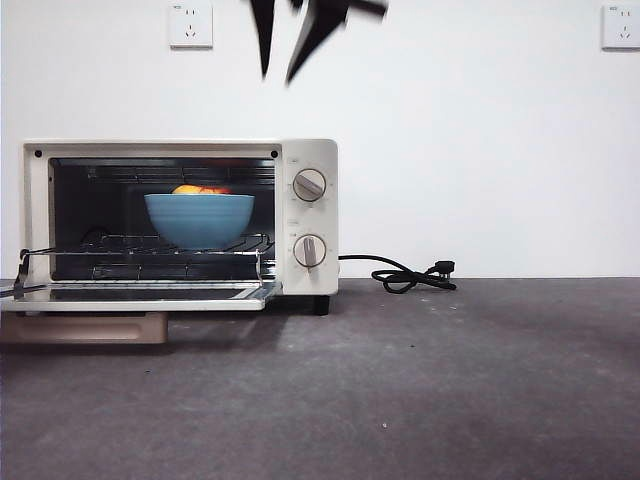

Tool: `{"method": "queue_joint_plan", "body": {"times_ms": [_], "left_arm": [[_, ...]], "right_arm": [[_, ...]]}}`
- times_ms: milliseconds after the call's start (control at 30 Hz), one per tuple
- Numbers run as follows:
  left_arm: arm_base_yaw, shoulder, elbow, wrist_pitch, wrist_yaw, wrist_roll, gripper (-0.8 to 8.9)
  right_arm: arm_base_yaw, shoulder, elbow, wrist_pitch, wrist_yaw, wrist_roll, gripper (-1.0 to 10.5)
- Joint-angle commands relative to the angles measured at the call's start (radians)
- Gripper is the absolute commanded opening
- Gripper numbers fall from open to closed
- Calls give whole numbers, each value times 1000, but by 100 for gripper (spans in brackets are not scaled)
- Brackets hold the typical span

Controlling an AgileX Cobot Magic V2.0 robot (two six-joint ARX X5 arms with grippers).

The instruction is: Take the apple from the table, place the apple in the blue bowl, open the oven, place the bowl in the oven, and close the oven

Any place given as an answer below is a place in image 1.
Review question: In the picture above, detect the oven temperature knob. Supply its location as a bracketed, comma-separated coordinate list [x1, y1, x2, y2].
[292, 168, 329, 204]

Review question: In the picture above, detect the black power cable with plug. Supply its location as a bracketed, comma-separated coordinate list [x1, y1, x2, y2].
[338, 254, 458, 294]

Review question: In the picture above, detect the cream Toshiba toaster oven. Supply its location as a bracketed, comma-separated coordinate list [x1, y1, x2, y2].
[21, 138, 341, 317]

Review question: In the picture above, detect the glass oven door with handle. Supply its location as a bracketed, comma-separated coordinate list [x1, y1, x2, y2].
[0, 277, 284, 347]

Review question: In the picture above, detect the oven timer knob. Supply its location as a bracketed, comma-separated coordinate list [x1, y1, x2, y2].
[292, 233, 328, 274]

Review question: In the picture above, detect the white wall socket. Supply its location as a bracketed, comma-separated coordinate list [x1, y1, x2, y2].
[601, 3, 640, 50]
[168, 2, 215, 50]

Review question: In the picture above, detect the blue ribbed bowl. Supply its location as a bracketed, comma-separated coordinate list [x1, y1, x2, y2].
[143, 192, 256, 251]

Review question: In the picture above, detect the red yellow apple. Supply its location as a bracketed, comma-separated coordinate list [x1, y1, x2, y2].
[171, 183, 234, 196]

